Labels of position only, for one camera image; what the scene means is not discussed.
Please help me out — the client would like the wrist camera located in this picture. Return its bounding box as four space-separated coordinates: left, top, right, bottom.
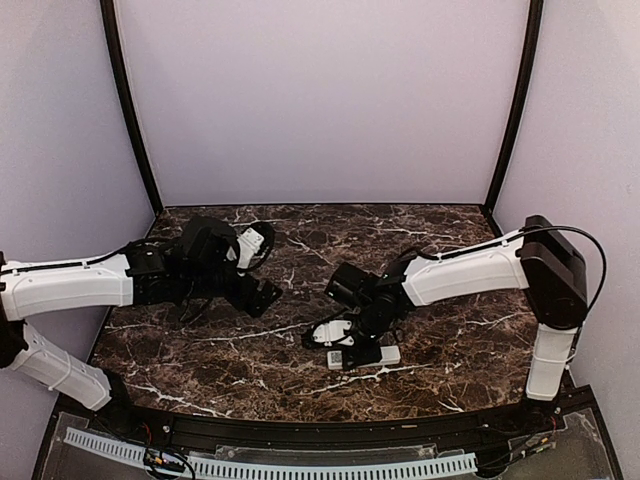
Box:
301 320 355 349
237 221 276 273

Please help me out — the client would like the black front rail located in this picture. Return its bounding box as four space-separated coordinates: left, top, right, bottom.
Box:
54 387 596 454

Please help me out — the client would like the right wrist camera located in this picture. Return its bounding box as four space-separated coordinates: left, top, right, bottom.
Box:
301 320 355 349

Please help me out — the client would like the white remote control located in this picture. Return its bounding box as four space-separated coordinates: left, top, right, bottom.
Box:
327 346 401 370

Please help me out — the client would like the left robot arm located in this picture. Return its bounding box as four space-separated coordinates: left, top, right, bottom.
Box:
1 217 282 436

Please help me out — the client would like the right black frame post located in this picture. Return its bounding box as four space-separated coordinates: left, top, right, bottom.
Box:
482 0 544 218

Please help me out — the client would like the left black frame post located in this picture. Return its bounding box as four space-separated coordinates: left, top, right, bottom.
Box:
99 0 164 217

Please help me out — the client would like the black frame post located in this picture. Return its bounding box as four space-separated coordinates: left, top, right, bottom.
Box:
482 0 544 218
99 0 164 217

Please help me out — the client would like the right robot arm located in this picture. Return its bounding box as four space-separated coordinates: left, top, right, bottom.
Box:
304 215 598 434

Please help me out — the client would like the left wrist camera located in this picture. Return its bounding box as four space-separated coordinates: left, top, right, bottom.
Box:
237 221 276 273

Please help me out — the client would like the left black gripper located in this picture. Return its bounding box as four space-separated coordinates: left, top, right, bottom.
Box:
182 262 282 317

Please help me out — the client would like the white slotted cable duct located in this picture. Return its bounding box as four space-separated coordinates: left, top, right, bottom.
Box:
63 427 477 479

